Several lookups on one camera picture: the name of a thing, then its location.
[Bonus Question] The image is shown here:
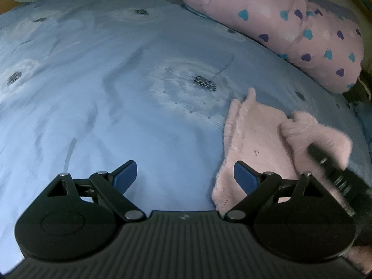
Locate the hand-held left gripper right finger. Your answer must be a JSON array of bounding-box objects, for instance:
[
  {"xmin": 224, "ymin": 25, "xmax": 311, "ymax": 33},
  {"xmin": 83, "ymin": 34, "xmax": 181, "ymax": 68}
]
[{"xmin": 226, "ymin": 160, "xmax": 328, "ymax": 222}]

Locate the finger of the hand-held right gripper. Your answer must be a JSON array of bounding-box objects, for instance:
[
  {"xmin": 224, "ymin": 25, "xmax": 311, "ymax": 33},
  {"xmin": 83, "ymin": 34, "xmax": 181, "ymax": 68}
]
[{"xmin": 307, "ymin": 143, "xmax": 355, "ymax": 217}]

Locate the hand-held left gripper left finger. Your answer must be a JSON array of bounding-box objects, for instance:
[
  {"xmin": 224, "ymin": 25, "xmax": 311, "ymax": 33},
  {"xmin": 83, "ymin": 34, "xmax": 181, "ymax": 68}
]
[{"xmin": 46, "ymin": 160, "xmax": 146, "ymax": 222}]

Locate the pink knitted sweater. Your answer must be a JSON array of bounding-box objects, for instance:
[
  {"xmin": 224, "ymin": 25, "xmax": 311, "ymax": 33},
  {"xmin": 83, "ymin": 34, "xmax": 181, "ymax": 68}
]
[{"xmin": 212, "ymin": 87, "xmax": 372, "ymax": 271}]

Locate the dark cloth with white trim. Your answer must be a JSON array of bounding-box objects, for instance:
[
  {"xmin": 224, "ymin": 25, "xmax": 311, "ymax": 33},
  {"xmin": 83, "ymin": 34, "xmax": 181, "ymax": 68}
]
[{"xmin": 344, "ymin": 71, "xmax": 372, "ymax": 105}]

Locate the blue floral bed sheet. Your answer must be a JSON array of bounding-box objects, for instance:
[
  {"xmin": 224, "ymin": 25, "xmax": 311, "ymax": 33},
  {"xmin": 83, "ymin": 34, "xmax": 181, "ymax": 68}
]
[{"xmin": 0, "ymin": 0, "xmax": 372, "ymax": 272}]

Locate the pink heart-patterned pillow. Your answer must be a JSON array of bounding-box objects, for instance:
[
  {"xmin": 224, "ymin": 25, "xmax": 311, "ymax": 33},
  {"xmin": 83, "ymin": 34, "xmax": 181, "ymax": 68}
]
[{"xmin": 182, "ymin": 0, "xmax": 365, "ymax": 94}]

